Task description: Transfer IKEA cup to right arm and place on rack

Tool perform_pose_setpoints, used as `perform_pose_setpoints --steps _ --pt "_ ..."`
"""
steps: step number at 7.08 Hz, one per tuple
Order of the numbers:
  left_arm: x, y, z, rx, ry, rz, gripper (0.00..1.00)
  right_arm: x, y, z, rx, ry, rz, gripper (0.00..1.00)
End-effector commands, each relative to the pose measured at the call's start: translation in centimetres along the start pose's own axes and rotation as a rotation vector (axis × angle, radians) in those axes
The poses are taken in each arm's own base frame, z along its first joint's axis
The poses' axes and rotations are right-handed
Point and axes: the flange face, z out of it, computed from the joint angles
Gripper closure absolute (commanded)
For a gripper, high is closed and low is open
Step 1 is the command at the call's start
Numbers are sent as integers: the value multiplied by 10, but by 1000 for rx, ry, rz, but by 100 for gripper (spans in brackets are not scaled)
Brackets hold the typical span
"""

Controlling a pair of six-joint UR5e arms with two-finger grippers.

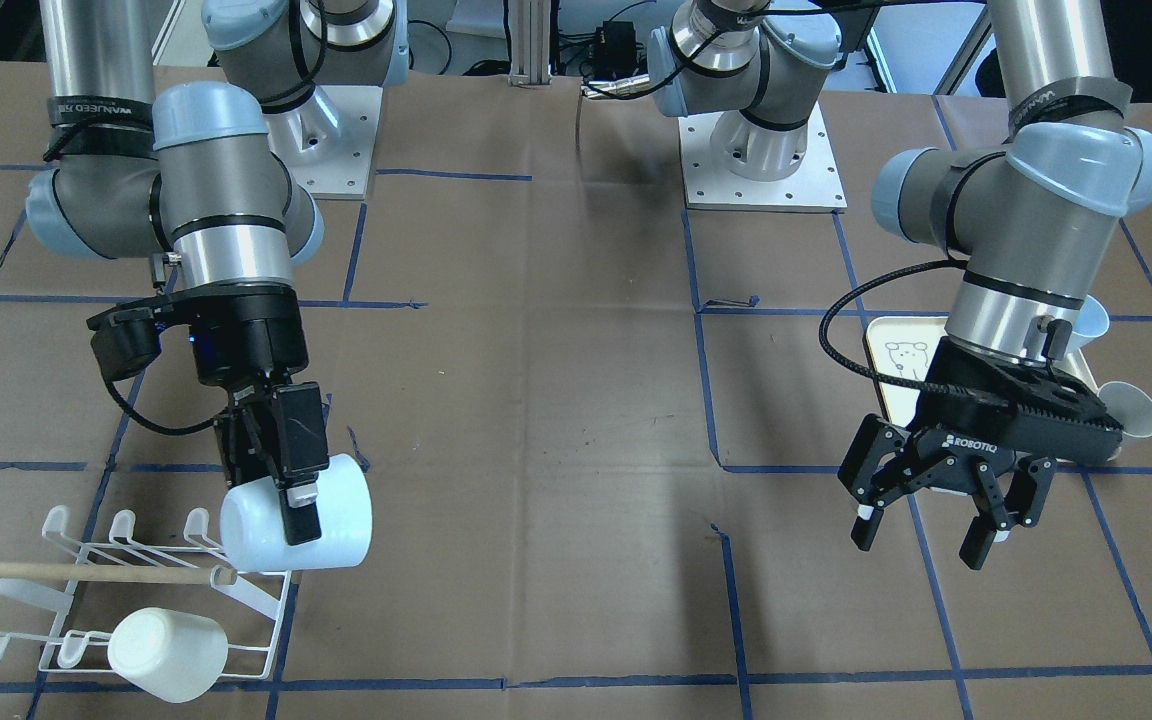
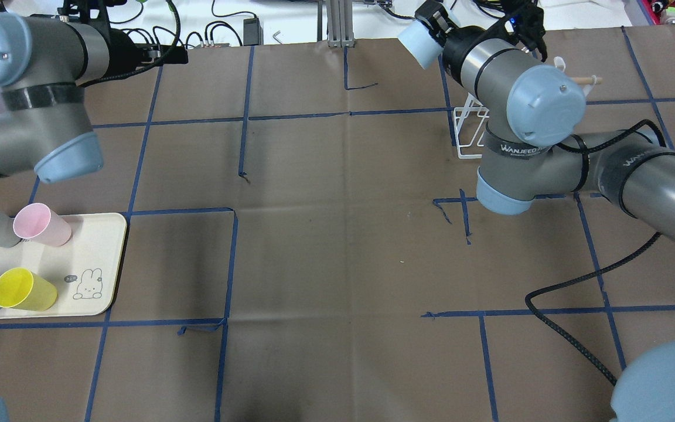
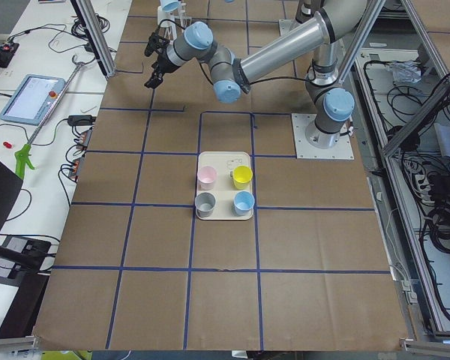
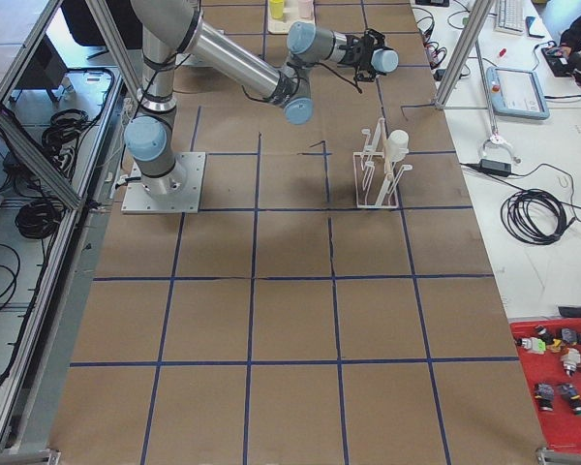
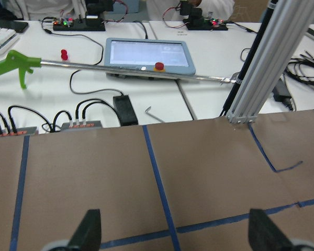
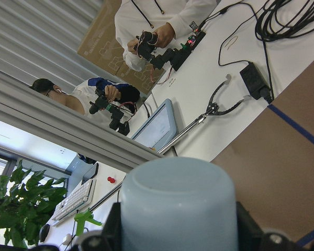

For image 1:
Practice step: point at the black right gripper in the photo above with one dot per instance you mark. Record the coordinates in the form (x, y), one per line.
(248, 338)

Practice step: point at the white ikea cup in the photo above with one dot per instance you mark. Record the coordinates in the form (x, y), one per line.
(174, 655)

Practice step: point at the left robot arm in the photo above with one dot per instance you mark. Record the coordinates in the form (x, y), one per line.
(1028, 223)

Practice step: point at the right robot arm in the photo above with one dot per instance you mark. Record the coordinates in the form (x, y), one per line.
(198, 180)

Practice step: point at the grey cup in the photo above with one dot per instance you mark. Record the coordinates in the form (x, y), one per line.
(1132, 407)

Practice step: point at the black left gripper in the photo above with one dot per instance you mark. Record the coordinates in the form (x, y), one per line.
(958, 456)

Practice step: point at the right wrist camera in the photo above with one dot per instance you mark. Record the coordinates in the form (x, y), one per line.
(126, 339)

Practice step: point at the light blue cup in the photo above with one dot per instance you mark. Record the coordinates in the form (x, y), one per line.
(252, 532)
(1091, 323)

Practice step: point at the white wire cup rack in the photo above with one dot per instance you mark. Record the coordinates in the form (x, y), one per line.
(75, 597)

